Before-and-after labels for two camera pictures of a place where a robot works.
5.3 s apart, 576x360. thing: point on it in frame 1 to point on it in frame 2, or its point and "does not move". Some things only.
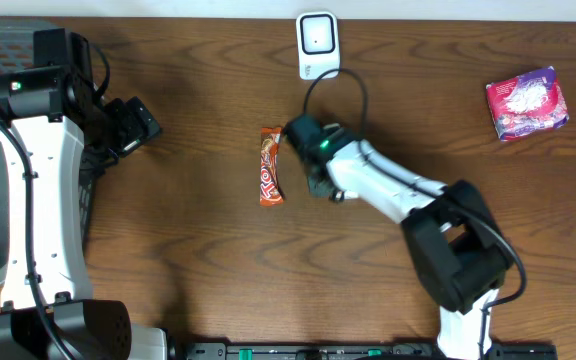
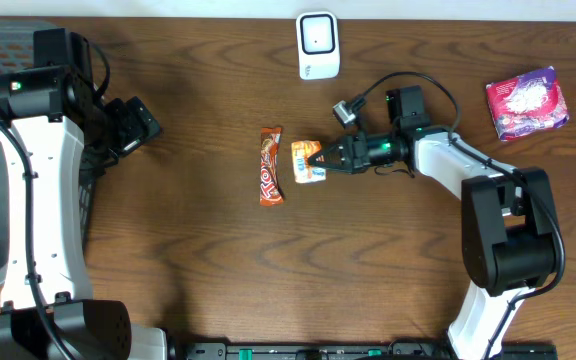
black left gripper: x=131 y=126 does not move
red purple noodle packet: x=527 y=104 does not move
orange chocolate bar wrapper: x=270 y=190 does not move
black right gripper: x=317 y=191 to x=354 y=151
